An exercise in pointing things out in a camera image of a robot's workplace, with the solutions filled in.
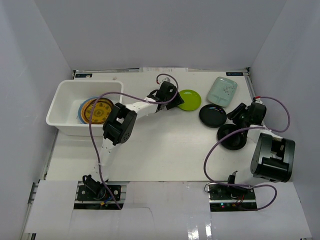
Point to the blue round plate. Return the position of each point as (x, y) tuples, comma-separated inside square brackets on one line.
[(82, 110)]

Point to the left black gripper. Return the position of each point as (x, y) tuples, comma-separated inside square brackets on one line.
[(173, 100)]

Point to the black round plate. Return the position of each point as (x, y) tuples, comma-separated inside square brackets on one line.
[(235, 142), (212, 116)]

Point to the gold plate dark rim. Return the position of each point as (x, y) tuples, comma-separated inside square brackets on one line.
[(106, 105)]

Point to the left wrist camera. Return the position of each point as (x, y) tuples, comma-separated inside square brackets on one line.
[(159, 81)]

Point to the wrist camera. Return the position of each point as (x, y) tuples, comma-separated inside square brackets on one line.
[(257, 99), (159, 81)]

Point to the white plastic bin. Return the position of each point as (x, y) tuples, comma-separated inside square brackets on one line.
[(64, 110)]

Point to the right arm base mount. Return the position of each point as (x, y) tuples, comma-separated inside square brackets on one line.
[(230, 199)]

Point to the dark label sticker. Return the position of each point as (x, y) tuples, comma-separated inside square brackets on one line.
[(83, 75), (234, 74)]

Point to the yellow patterned plate dark rim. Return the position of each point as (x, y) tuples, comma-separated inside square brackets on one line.
[(95, 118)]

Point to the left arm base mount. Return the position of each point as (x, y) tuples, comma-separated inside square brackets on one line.
[(86, 199)]

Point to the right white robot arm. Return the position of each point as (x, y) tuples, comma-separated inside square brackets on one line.
[(244, 177)]

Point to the pale green rectangular dish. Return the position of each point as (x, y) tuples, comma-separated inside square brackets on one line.
[(222, 91)]

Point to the woven bamboo round tray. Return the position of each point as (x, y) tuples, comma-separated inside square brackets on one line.
[(99, 112)]

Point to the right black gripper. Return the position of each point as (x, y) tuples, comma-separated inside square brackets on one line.
[(234, 116)]

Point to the aluminium frame rail right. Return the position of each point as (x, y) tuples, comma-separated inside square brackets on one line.
[(268, 161)]

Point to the lime green round plate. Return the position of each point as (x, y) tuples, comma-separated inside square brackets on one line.
[(192, 100)]

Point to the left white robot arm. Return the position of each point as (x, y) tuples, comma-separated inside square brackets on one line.
[(119, 125)]

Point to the left dark label sticker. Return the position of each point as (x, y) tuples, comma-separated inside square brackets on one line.
[(83, 75)]

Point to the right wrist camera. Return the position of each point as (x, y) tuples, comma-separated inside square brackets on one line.
[(257, 99)]

